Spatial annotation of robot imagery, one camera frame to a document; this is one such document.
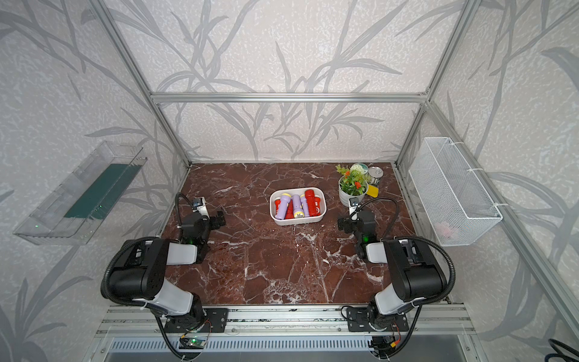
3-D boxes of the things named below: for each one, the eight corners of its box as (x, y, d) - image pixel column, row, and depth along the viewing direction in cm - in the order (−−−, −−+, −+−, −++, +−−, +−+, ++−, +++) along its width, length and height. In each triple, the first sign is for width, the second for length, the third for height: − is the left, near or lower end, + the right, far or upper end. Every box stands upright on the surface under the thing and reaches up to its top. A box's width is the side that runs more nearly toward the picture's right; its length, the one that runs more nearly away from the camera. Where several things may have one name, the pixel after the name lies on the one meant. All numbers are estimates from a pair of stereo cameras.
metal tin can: (367, 186, 114) (370, 178, 109) (365, 174, 119) (367, 166, 114) (381, 186, 114) (385, 178, 109) (378, 174, 119) (381, 166, 114)
